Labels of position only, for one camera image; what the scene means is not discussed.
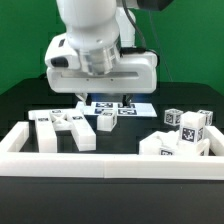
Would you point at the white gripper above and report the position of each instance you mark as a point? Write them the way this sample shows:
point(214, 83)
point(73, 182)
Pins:
point(134, 73)

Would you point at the white chair seat block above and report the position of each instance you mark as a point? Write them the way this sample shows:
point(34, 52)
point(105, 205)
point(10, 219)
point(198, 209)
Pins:
point(168, 144)

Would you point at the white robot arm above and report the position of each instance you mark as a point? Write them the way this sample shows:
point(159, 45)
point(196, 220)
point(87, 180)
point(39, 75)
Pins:
point(97, 54)

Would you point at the white tag marker sheet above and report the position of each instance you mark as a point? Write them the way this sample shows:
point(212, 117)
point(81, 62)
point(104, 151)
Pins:
point(134, 109)

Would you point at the white tagged cube near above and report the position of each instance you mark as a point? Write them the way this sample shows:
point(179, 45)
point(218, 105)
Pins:
point(172, 116)

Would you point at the white tagged cube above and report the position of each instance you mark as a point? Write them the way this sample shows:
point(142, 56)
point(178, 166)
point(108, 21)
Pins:
point(172, 116)
point(209, 116)

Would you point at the white tagged cube far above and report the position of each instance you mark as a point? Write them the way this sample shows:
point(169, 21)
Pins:
point(209, 116)

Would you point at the white chair back frame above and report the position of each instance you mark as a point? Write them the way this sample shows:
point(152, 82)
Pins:
point(48, 122)

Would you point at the white U-shaped fence frame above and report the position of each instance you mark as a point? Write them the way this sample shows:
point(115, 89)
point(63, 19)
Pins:
point(15, 162)

